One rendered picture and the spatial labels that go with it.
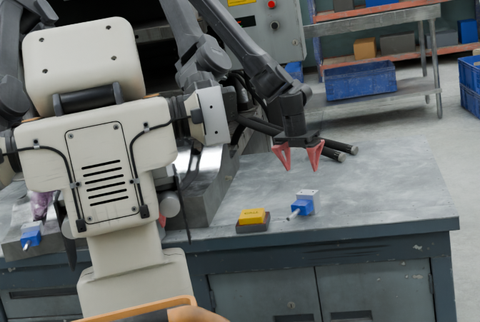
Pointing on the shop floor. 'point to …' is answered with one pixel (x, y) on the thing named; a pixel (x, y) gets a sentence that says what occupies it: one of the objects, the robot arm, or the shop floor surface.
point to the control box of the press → (263, 14)
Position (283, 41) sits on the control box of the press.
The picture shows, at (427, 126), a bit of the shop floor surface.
